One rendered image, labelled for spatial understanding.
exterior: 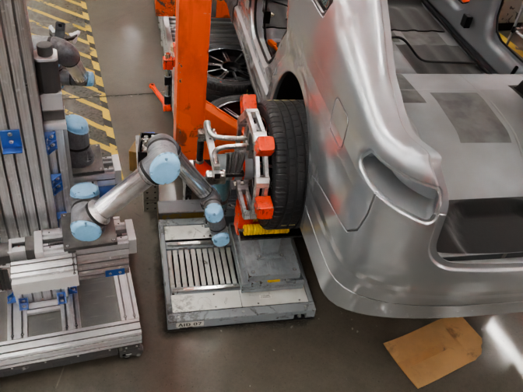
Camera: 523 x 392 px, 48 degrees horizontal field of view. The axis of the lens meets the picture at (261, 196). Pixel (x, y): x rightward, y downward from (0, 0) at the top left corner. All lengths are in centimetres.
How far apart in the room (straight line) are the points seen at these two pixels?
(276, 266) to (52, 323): 122
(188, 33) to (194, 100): 40
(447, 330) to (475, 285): 131
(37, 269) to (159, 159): 77
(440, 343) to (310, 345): 75
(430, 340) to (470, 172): 101
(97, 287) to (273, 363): 101
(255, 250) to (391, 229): 145
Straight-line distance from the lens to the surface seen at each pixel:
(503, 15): 747
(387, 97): 211
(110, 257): 276
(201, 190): 256
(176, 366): 321
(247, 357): 326
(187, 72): 321
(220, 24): 576
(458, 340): 366
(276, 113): 282
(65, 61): 275
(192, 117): 336
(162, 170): 225
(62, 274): 266
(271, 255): 341
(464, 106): 353
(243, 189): 322
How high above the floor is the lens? 270
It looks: 41 degrees down
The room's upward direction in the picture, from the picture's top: 9 degrees clockwise
